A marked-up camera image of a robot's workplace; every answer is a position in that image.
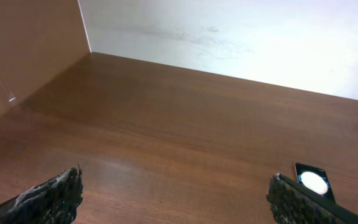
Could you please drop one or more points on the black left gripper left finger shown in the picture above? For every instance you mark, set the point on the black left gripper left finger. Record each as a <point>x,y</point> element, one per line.
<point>54,201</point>

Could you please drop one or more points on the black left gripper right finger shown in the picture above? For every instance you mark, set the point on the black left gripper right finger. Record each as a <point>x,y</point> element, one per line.
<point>291,202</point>

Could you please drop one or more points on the black smartphone with lit screen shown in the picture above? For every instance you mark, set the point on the black smartphone with lit screen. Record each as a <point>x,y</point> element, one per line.
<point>315,179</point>

